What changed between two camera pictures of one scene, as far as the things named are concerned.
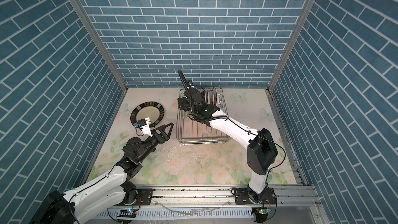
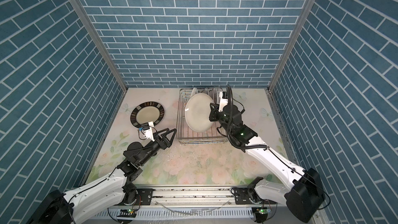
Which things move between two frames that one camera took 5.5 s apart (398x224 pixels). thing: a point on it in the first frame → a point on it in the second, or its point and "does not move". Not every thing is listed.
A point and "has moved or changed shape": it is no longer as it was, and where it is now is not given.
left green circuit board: [127, 212] does not move
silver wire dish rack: [190, 131] does not move
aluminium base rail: [296, 201] does not move
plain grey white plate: [184, 81] has moved or changed shape
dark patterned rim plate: [154, 110] does not move
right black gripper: [183, 103] → [214, 113]
